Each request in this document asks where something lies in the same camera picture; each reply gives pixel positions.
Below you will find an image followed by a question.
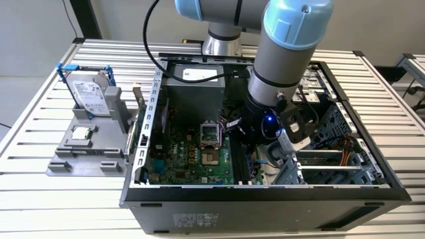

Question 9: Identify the dark RAM stick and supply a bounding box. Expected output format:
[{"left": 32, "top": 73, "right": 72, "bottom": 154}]
[{"left": 244, "top": 145, "right": 259, "bottom": 180}]

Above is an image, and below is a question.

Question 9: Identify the black RAM slot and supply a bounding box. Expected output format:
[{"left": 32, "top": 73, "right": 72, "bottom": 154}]
[
  {"left": 232, "top": 142, "right": 243, "bottom": 184},
  {"left": 240, "top": 149, "right": 251, "bottom": 185}
]

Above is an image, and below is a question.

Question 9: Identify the metal socket cover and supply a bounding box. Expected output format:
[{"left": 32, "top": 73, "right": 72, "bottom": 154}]
[{"left": 200, "top": 120, "right": 221, "bottom": 148}]

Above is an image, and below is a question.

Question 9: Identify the CPU socket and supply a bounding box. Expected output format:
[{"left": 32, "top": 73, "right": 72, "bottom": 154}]
[{"left": 201, "top": 148, "right": 220, "bottom": 167}]

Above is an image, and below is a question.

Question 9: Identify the grey power supply unit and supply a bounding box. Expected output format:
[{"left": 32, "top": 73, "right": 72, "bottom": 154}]
[{"left": 161, "top": 63, "right": 227, "bottom": 125}]

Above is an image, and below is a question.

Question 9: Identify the green motherboard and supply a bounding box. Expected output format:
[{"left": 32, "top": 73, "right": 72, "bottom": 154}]
[{"left": 148, "top": 124, "right": 267, "bottom": 185}]

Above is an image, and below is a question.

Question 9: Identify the black open PC case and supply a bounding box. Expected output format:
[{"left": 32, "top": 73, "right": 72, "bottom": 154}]
[{"left": 119, "top": 52, "right": 412, "bottom": 235}]

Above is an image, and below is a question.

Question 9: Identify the grey parts rack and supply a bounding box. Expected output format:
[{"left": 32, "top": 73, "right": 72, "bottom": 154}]
[{"left": 44, "top": 87, "right": 140, "bottom": 177}]

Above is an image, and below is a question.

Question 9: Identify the silver hard disk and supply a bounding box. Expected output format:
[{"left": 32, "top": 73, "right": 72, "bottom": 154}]
[{"left": 64, "top": 71, "right": 111, "bottom": 117}]

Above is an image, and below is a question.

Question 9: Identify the slatted metal side table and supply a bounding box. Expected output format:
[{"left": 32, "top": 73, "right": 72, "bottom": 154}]
[{"left": 395, "top": 53, "right": 425, "bottom": 88}]

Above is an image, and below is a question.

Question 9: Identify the blue disk carrier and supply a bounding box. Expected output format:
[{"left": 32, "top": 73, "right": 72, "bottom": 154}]
[{"left": 56, "top": 62, "right": 114, "bottom": 120}]

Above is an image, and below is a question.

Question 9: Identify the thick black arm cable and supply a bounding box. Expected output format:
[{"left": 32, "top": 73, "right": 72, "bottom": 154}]
[{"left": 143, "top": 0, "right": 253, "bottom": 83}]

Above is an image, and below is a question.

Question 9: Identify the silver disk bay frame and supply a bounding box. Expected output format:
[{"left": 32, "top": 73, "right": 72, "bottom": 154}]
[{"left": 292, "top": 149, "right": 365, "bottom": 185}]

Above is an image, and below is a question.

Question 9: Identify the red yellow wire bundle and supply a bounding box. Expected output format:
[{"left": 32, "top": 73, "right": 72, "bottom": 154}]
[{"left": 339, "top": 134, "right": 355, "bottom": 167}]

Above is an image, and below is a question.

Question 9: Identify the graphics card with bracket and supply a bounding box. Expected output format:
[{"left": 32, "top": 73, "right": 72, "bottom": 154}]
[{"left": 128, "top": 83, "right": 148, "bottom": 156}]

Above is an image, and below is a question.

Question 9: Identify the thin black looped cable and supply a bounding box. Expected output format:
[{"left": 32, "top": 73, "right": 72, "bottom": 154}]
[{"left": 404, "top": 83, "right": 425, "bottom": 110}]

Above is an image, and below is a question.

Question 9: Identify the black upright post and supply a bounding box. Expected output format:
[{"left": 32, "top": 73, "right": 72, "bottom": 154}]
[{"left": 68, "top": 0, "right": 103, "bottom": 39}]

